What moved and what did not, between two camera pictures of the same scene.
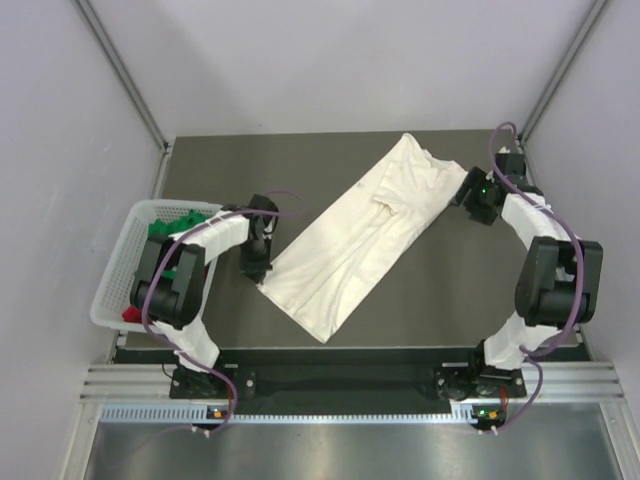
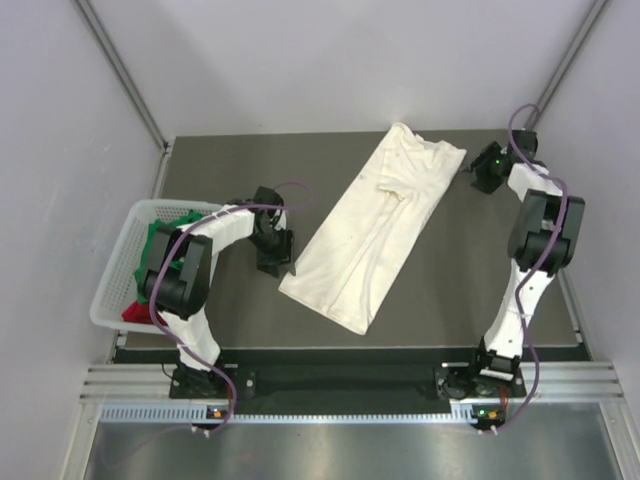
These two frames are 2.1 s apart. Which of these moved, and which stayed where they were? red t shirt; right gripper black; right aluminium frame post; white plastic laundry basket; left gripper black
Moved: right gripper black; left gripper black
Stayed: white plastic laundry basket; red t shirt; right aluminium frame post
